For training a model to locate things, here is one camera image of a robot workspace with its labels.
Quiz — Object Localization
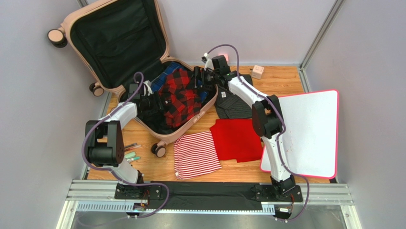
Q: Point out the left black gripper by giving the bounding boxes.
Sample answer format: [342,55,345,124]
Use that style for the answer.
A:
[141,90,169,117]

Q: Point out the red black plaid shirt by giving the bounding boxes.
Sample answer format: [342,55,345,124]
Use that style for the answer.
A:
[158,69,202,128]

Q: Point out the blue plaid shirt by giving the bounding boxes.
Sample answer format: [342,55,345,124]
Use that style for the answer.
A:
[150,62,189,92]

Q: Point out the pink suitcase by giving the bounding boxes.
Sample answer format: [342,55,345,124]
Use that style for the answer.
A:
[48,0,218,157]

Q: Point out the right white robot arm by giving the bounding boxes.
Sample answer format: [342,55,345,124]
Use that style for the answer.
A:
[194,53,297,201]

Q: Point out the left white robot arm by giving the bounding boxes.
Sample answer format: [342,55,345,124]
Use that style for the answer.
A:
[81,83,149,188]

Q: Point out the dark pinstripe shirt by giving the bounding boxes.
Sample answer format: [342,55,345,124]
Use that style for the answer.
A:
[214,85,252,119]

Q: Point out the green marker pens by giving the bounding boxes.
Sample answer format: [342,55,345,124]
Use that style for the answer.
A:
[125,152,141,163]

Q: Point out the red white striped cloth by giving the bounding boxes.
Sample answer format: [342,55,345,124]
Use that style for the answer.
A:
[173,131,222,180]

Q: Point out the red folded cloth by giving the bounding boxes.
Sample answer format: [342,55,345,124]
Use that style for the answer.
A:
[210,119,263,163]

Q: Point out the white board pink edge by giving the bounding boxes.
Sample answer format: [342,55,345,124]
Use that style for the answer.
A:
[279,90,339,179]

